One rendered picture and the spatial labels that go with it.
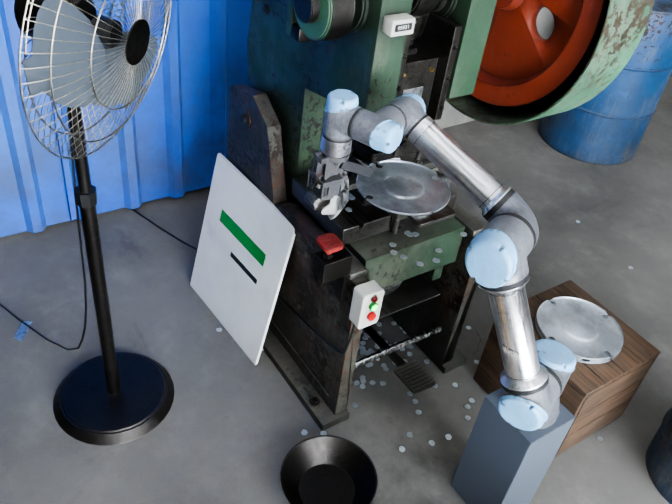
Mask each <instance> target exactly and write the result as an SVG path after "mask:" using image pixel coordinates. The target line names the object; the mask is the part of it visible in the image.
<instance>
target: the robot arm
mask: <svg viewBox="0 0 672 504"><path fill-rule="evenodd" d="M358 105H359V102H358V96H357V95H356V94H355V93H354V92H352V91H350V90H346V89H336V90H333V91H331V92H330V93H329V94H328V96H327V100H326V106H325V108H324V111H325V114H324V122H323V131H322V138H321V146H320V148H321V151H319V152H315V153H314V158H313V168H312V169H309V170H308V178H307V187H309V186H310V190H311V191H312V192H313V193H314V194H315V195H316V196H317V197H318V199H317V200H316V201H315V202H314V207H316V208H323V209H322V211H321V214H322V215H328V217H329V219H330V220H332V219H334V218H335V217H336V216H337V215H338V214H339V213H340V212H341V210H342V209H343V208H344V207H345V205H346V203H347V201H348V193H349V189H348V188H349V179H348V176H347V175H346V174H347V171H350V172H354V173H357V174H360V175H364V176H368V177H370V176H371V175H372V173H373V171H374V169H373V168H372V167H371V166H370V165H369V164H368V162H366V161H362V160H359V159H356V158H352V157H349V155H350V152H351V146H352V139H354V140H356V141H358V142H361V143H363V144H365V145H367V146H369V147H371V148H372V149H374V150H377V151H381V152H384V153H387V154H389V153H392V152H394V151H395V150H396V148H397V146H399V144H400V142H401V140H402V137H403V135H404V136H405V137H406V138H407V139H408V140H409V141H410V142H411V143H412V144H413V145H414V146H415V147H416V148H417V149H418V150H419V151H420V152H422V153H423V154H424V155H425V156H426V157H427V158H428V159H429V160H430V161H431V162H432V163H433V164H434V165H435V166H436V167H437V168H438V169H439V170H440V171H442V172H443V173H444V174H445V175H446V176H447V177H448V178H449V179H450V180H451V181H452V182H453V183H454V184H455V185H456V186H457V187H458V188H459V189H460V190H462V191H463V192H464V193H465V194H466V195H467V196H468V197H469V198H470V199H471V200H472V201H473V202H474V203H475V204H476V205H477V206H478V207H479V208H480V209H481V210H482V216H483V217H484V218H485V219H486V220H487V221H488V224H487V225H486V226H485V228H484V229H483V230H482V231H481V232H480V233H478V234H477V235H476V236H475V237H474V238H473V239H472V241H471V243H470V245H469V246H468V248H467V250H466V253H465V265H466V269H467V271H468V273H469V275H470V276H471V278H474V279H475V282H477V283H478V284H479V286H480V287H481V289H483V290H485V291H487V292H488V296H489V301H490V306H491V310H492V315H493V319H494V324H495V329H496V333H497V338H498V343H499V347H500V352H501V357H502V362H503V366H504V370H503V371H502V372H501V374H500V382H501V387H502V391H503V395H502V397H501V398H500V399H499V402H498V411H499V413H500V415H501V416H502V418H503V419H504V420H505V421H506V422H508V423H510V424H511V425H512V426H514V427H516V428H518V429H521V430H526V431H533V430H537V429H544V428H547V427H549V426H551V425H552V424H554V422H555V421H556V419H557V417H558V415H559V411H560V405H559V404H560V395H561V394H562V392H563V390H564V388H565V385H566V383H567V381H568V379H569V377H570V375H571V373H572V372H573V371H574V369H575V365H576V357H575V355H574V353H572V351H571V350H570V349H569V348H568V347H567V346H566V345H564V344H563V343H561V342H558V341H556V340H552V339H540V340H537V341H536V342H535V337H534V331H533V326H532V321H531V315H530V310H529V305H528V299H527V294H526V289H525V284H526V283H527V282H528V281H529V279H530V273H529V267H528V262H527V256H528V255H529V253H530V252H531V251H532V250H533V248H534V247H535V245H536V243H537V241H538V238H539V226H538V223H537V220H536V218H535V215H534V213H533V212H532V210H531V209H530V207H529V206H528V205H527V203H526V202H525V201H524V200H523V198H522V197H521V196H520V195H519V194H518V193H517V192H515V190H513V189H512V188H511V187H504V186H503V185H502V184H501V183H500V182H499V181H498V180H496V179H495V178H494V177H493V176H492V175H491V174H490V173H489V172H488V171H487V170H486V169H485V168H484V167H483V166H482V165H480V164H479V163H478V162H477V161H476V160H475V159H474V158H473V157H472V156H471V155H470V154H469V153H468V152H467V151H465V150H464V149H463V148H462V147H461V146H460V145H459V144H458V143H457V142H456V141H455V140H454V139H453V138H452V137H451V136H449V135H448V134H447V133H446V132H445V131H444V130H443V129H442V128H441V127H440V126H439V125H438V124H437V123H436V122H435V121H433V120H432V119H431V118H430V117H429V116H428V115H427V114H426V113H425V111H426V106H425V104H424V101H423V99H422V98H421V97H420V96H419V95H417V94H415V93H406V94H404V95H402V96H399V97H397V98H395V99H394V100H393V101H392V102H391V103H389V104H387V105H386V106H384V107H383V108H381V109H379V110H378V111H376V112H375V113H374V112H371V111H369V110H366V109H364V108H362V107H360V106H358ZM346 170H347V171H346ZM310 174H311V180H310V182H309V176H310Z"/></svg>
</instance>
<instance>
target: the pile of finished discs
mask: <svg viewBox="0 0 672 504"><path fill-rule="evenodd" d="M535 325H536V329H537V331H538V333H539V335H540V337H541V338H542V339H552V340H556V341H558V342H561V343H563V344H564V345H566V346H567V347H568V348H569V349H570V350H571V351H572V353H574V355H575V357H576V361H577V362H581V363H587V364H601V363H606V362H609V361H611V360H610V359H612V360H613V359H614V358H615V357H617V356H618V354H619V353H620V351H621V349H622V346H623V343H624V335H623V332H622V329H621V327H620V326H619V324H618V323H617V321H616V320H615V319H614V318H613V317H610V316H609V315H608V314H607V313H606V311H605V310H604V309H602V308H601V307H599V306H597V305H595V304H593V303H591V302H589V301H586V300H583V299H580V298H575V297H567V296H561V297H554V298H552V299H550V300H546V301H544V302H543V303H542V304H541V305H540V306H539V308H538V310H537V313H536V317H535Z"/></svg>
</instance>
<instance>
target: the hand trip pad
mask: <svg viewBox="0 0 672 504"><path fill-rule="evenodd" d="M316 243H317V244H318V245H319V246H320V247H321V248H322V249H323V251H324V252H326V254H327V255H331V253H334V252H337V251H340V250H342V249H343V247H344V244H343V242H342V241H341V240H340V239H339V238H338V237H337V236H336V235H335V234H334V233H326V234H323V235H320V236H318V237H317V238H316Z"/></svg>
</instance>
